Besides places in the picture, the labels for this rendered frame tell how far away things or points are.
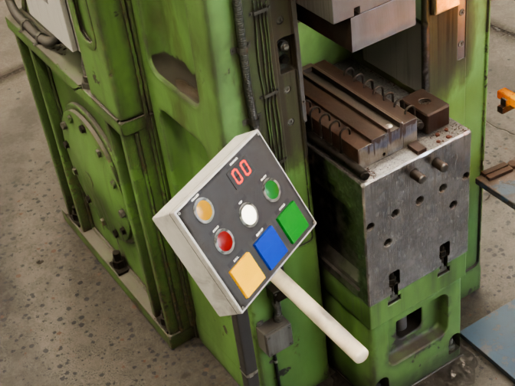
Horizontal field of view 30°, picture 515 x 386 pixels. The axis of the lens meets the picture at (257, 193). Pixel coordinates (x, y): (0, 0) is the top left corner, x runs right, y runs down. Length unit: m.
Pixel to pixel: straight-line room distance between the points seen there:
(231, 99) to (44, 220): 1.88
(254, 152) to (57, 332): 1.58
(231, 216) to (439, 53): 0.93
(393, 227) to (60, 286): 1.56
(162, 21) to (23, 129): 2.21
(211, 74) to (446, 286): 1.10
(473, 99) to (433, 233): 0.45
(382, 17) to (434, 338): 1.19
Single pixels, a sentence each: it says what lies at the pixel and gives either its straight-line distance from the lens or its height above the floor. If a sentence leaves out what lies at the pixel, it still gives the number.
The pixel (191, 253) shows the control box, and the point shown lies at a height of 1.10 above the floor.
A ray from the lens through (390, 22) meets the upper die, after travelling 2.41.
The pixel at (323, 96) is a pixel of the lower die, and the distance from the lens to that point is 2.73.
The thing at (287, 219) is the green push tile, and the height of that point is 1.03.
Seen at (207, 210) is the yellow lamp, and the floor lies 1.16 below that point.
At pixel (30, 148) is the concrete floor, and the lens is 4.60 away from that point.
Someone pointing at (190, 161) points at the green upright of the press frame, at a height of 0.80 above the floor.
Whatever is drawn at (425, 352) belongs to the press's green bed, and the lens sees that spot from 3.15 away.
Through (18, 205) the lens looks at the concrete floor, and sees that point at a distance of 4.26.
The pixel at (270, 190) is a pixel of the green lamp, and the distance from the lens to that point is 2.23.
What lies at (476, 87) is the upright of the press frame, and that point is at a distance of 2.98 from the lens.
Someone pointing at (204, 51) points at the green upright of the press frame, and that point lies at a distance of 2.33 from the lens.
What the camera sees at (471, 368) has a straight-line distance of 3.28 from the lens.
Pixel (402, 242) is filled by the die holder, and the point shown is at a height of 0.65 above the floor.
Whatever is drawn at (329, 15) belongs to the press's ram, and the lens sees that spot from 2.30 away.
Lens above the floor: 2.45
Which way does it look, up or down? 38 degrees down
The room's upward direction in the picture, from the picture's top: 8 degrees counter-clockwise
